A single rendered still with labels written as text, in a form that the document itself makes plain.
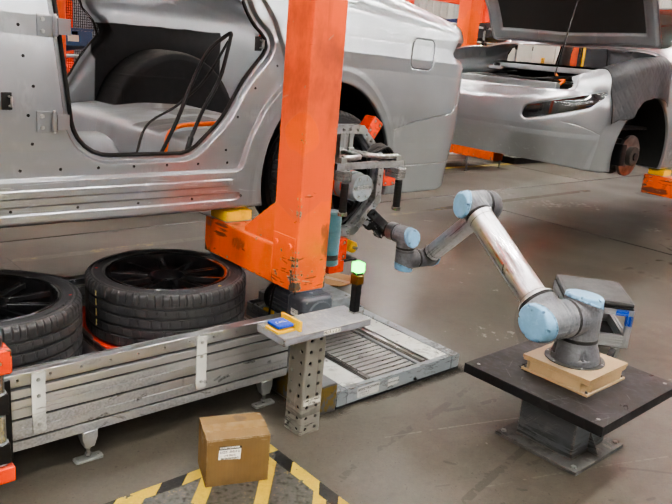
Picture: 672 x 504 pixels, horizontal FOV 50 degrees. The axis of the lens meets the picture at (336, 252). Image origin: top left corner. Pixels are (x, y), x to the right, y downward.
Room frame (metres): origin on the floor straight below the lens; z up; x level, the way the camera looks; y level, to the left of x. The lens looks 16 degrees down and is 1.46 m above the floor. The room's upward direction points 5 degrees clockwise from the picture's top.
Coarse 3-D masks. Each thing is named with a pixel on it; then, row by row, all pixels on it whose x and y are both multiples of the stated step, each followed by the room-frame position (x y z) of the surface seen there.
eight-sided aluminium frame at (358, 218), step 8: (344, 128) 3.35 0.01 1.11; (352, 128) 3.38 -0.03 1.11; (360, 128) 3.41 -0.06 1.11; (360, 136) 3.48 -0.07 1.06; (368, 136) 3.46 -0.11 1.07; (368, 144) 3.46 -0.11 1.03; (376, 160) 3.53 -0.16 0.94; (376, 168) 3.52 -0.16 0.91; (376, 176) 3.52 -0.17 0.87; (376, 184) 3.52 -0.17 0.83; (376, 192) 3.52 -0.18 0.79; (368, 200) 3.54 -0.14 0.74; (376, 200) 3.52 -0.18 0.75; (360, 208) 3.51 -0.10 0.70; (368, 208) 3.49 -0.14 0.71; (352, 216) 3.49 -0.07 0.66; (360, 216) 3.46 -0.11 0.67; (352, 224) 3.44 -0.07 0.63; (360, 224) 3.46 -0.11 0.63; (344, 232) 3.39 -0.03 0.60; (352, 232) 3.42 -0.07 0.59
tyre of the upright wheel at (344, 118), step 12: (348, 120) 3.47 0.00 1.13; (360, 120) 3.55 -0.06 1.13; (276, 132) 3.34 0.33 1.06; (276, 144) 3.28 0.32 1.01; (276, 156) 3.24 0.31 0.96; (264, 168) 3.28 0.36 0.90; (276, 168) 3.22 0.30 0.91; (264, 180) 3.28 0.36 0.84; (276, 180) 3.21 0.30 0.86; (264, 192) 3.28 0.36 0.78; (264, 204) 3.30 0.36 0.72; (360, 204) 3.57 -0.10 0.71
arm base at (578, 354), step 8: (560, 344) 2.59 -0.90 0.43; (568, 344) 2.56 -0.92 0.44; (576, 344) 2.55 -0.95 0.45; (584, 344) 2.54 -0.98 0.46; (592, 344) 2.55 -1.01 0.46; (552, 352) 2.60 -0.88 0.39; (560, 352) 2.57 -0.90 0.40; (568, 352) 2.55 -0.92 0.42; (576, 352) 2.54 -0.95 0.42; (584, 352) 2.54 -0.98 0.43; (592, 352) 2.55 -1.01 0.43; (560, 360) 2.56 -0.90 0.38; (568, 360) 2.54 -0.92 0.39; (576, 360) 2.53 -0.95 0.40; (584, 360) 2.54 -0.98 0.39; (592, 360) 2.53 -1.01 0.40
